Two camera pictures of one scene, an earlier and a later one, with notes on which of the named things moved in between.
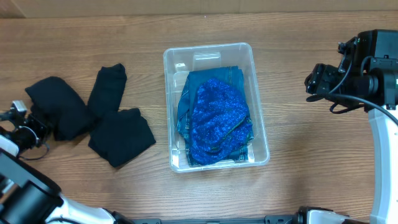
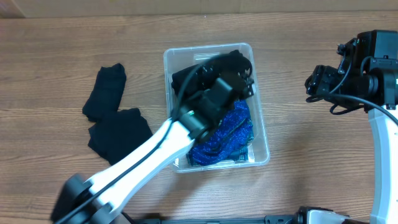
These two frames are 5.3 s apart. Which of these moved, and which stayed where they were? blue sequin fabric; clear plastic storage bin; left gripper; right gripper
Moved: left gripper
Stayed: blue sequin fabric; clear plastic storage bin; right gripper
